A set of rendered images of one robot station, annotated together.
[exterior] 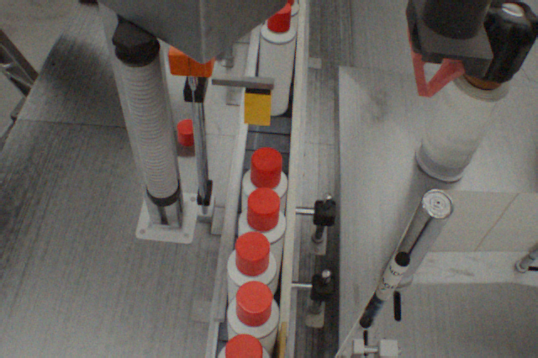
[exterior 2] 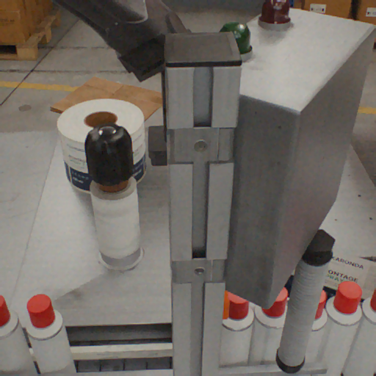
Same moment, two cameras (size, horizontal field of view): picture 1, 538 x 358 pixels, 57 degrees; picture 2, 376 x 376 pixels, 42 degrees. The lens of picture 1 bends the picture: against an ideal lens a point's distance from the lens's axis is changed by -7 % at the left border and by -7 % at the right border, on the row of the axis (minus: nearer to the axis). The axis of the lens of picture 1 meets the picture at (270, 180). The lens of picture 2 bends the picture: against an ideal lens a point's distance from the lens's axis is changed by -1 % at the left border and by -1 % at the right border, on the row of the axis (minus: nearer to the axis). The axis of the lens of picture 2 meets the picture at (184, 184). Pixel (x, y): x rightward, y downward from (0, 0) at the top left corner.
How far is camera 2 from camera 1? 0.63 m
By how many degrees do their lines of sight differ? 61
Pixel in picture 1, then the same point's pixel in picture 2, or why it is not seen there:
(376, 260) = not seen: hidden behind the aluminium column
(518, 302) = not seen: hidden behind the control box
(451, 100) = (125, 208)
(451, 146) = (137, 230)
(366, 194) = (161, 303)
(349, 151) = (117, 316)
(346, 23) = not seen: outside the picture
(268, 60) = (64, 344)
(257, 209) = (285, 294)
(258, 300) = (352, 286)
